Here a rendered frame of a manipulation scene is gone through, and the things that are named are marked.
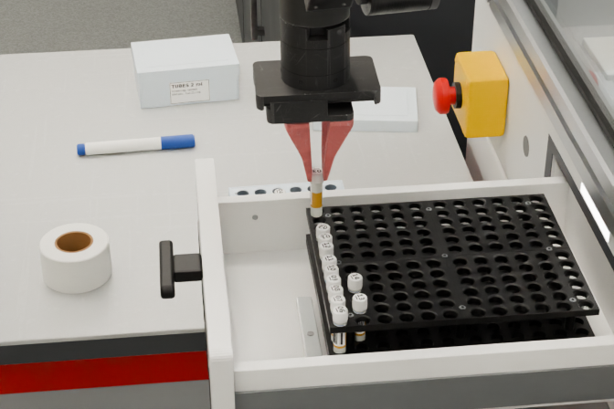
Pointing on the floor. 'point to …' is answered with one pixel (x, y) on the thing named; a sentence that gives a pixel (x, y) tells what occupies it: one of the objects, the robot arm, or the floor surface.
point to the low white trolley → (153, 213)
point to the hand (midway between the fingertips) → (316, 169)
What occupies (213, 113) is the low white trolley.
